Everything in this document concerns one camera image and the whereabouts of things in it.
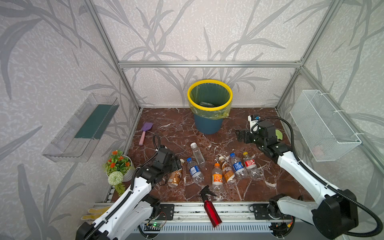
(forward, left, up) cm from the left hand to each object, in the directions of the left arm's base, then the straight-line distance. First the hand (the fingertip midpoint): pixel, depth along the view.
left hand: (178, 158), depth 82 cm
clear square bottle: (+3, -12, -4) cm, 13 cm away
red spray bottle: (-26, -19, -6) cm, 33 cm away
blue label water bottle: (-5, -10, -4) cm, 12 cm away
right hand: (+15, -36, +11) cm, 41 cm away
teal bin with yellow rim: (+29, -19, -10) cm, 36 cm away
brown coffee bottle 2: (-5, -28, -4) cm, 28 cm away
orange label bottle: (-12, -22, -8) cm, 26 cm away
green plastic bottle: (+38, -16, +5) cm, 41 cm away
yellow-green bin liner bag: (+40, -21, +13) cm, 47 cm away
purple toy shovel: (+29, +28, -10) cm, 41 cm away
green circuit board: (-30, +10, -10) cm, 34 cm away
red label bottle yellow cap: (-3, -44, -10) cm, 45 cm away
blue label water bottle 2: (-4, -36, -8) cm, 37 cm away
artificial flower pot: (-7, +29, +3) cm, 30 cm away
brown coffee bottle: (-9, +1, -5) cm, 10 cm away
